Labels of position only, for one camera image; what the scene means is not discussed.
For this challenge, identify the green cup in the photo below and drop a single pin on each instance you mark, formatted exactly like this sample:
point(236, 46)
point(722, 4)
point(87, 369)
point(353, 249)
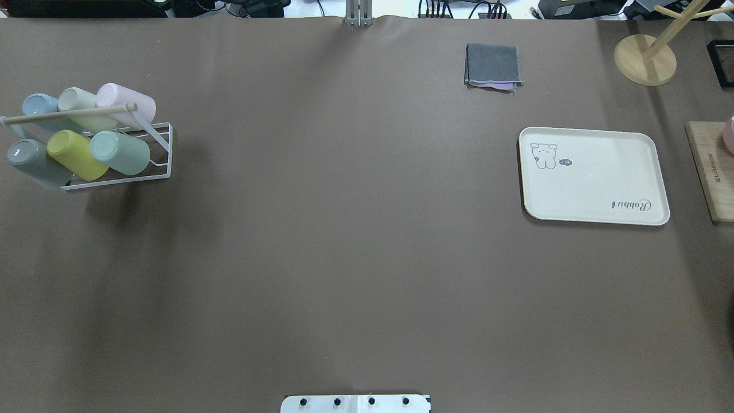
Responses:
point(121, 152)

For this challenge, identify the cream rabbit tray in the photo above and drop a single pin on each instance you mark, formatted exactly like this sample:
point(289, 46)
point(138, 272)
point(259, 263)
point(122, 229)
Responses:
point(594, 176)

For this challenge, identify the yellow cup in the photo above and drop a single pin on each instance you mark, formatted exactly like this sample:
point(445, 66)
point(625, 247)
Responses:
point(72, 151)

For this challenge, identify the cream cup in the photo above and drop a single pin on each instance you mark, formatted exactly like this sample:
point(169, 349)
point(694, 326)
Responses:
point(75, 98)

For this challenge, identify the grey cup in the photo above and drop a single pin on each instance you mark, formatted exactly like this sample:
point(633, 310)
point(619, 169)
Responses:
point(31, 158)

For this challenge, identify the light blue cup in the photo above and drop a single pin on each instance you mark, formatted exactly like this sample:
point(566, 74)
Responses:
point(41, 103)

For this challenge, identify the folded grey cloth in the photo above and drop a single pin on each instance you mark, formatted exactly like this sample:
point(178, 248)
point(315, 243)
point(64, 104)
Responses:
point(493, 66)

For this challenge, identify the wooden mug tree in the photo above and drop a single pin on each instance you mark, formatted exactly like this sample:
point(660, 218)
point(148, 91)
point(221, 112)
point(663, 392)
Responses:
point(648, 60)

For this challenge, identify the wooden cutting board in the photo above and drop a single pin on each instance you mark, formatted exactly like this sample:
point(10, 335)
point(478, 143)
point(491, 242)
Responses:
point(711, 145)

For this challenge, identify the aluminium frame post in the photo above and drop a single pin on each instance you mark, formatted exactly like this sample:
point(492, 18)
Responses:
point(358, 13)

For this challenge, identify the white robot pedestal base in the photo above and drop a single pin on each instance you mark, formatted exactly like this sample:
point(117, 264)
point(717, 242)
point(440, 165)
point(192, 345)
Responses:
point(357, 403)

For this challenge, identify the white wire cup rack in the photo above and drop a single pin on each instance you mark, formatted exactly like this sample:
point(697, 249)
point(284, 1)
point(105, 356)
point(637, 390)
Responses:
point(161, 132)

